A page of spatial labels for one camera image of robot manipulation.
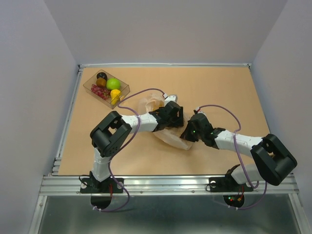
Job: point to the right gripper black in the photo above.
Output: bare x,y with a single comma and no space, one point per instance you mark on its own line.
185,134

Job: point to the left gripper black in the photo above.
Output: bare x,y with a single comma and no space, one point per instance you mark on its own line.
178,121

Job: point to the translucent plastic bag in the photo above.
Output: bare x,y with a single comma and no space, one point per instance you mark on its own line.
169,135

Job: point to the yellow pear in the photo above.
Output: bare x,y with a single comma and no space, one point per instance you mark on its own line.
115,96

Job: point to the green apple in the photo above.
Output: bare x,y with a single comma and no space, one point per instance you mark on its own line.
113,83

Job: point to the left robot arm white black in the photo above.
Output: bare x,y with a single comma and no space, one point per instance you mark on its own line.
109,135

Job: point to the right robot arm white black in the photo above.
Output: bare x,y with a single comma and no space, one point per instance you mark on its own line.
273,162

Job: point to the clear plastic container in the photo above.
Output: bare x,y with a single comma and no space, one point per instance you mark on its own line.
125,89

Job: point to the red grape bunch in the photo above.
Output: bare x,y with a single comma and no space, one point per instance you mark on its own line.
101,92

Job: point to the dark purple plum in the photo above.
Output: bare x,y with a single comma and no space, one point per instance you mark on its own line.
102,75

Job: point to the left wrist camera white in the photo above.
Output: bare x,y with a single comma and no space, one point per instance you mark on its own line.
168,98

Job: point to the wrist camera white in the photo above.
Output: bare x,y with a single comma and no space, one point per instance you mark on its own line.
168,98
198,111

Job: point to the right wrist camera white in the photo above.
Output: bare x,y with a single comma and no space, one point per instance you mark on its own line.
198,111

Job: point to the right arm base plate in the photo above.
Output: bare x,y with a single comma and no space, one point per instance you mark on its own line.
235,192

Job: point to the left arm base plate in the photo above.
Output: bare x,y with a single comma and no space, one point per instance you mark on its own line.
89,185

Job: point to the aluminium front rail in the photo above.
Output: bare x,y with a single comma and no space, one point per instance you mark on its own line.
136,185

